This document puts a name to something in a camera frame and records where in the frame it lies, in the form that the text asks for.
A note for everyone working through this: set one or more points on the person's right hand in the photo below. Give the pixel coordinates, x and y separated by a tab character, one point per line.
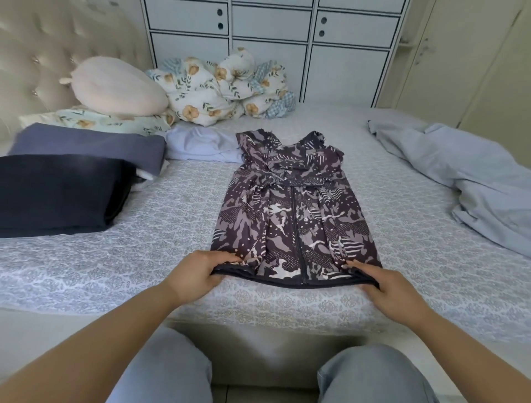
394	292

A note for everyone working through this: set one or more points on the light lavender sunscreen jacket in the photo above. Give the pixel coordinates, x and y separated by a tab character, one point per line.
203	143

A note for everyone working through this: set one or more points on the pink plush pillow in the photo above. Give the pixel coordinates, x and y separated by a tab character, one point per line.
116	87

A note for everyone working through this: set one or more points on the grey printed t-shirt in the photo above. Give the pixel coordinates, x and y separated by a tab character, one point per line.
91	145

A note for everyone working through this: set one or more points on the floral bunched quilt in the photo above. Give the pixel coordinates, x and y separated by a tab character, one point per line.
282	100

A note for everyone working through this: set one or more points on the white door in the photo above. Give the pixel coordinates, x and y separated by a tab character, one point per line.
465	58

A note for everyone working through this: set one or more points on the dark purple patterned garment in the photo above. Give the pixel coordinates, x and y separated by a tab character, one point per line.
290	216

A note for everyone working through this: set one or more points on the bed with grey patterned sheet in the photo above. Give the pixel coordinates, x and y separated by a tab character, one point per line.
166	232

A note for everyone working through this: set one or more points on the person's left forearm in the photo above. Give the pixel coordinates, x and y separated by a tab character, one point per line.
83	349

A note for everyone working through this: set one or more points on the beige tufted headboard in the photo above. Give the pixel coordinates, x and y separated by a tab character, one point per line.
41	50

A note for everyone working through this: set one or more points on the floral pillow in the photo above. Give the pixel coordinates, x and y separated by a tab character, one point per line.
99	123

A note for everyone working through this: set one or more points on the white wardrobe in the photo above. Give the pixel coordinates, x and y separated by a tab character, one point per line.
332	50

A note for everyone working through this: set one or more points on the person's right forearm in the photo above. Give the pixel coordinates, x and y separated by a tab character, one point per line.
473	357

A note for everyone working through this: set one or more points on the white printed t-shirt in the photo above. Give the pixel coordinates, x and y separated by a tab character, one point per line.
149	173

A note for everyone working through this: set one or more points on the person's left hand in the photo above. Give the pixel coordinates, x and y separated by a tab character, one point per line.
197	274

